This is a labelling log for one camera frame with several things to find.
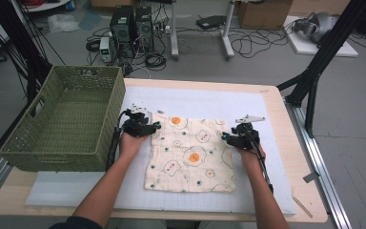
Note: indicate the brown cardboard box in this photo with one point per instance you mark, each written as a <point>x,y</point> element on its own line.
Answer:
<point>263,14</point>

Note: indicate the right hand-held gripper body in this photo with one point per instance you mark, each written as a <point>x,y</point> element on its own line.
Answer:
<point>246,138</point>

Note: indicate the person's dark sleeve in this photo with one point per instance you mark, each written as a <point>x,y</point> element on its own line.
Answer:
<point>76,223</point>

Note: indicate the clear plastic bag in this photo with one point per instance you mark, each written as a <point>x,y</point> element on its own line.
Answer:
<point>62,23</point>

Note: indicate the white foam mat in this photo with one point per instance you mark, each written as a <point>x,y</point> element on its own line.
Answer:
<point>203,101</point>

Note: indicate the small black computer tower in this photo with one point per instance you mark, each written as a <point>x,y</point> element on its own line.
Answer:
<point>144,28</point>

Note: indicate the flat black box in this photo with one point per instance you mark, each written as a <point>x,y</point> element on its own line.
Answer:
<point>210,22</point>

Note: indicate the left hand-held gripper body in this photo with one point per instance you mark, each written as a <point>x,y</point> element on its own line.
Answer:
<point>136,127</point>

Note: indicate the person's left hand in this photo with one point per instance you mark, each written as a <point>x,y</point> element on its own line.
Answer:
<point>130,146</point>

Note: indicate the thin wooden stick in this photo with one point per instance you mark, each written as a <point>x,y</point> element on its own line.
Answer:
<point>302,206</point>

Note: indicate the white floor board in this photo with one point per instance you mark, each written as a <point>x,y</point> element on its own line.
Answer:
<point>305,47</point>

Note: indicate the grey headset device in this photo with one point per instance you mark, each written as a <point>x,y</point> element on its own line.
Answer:
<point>317,25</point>

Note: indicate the grey tape piece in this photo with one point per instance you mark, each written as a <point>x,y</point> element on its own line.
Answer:
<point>311,177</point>

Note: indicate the green woven basket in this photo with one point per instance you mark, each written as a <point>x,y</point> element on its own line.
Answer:
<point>73,120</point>

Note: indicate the teal floor sheet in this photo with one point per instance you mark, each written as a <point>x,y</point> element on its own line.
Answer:
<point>90,20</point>

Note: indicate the black metal frame stand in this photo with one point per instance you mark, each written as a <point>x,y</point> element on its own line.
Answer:
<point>22,54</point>
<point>324,54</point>

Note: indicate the white desk frame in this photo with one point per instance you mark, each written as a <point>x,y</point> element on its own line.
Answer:
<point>174,31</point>

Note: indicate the large black computer tower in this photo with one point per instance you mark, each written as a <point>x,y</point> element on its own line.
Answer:
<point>122,28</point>

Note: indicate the cream patterned cloth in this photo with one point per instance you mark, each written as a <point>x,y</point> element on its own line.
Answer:
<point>187,149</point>

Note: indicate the white power supply box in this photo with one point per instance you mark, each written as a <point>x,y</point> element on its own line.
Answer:
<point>105,49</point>

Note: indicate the person's right hand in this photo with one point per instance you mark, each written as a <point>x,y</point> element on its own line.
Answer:
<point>252,159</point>

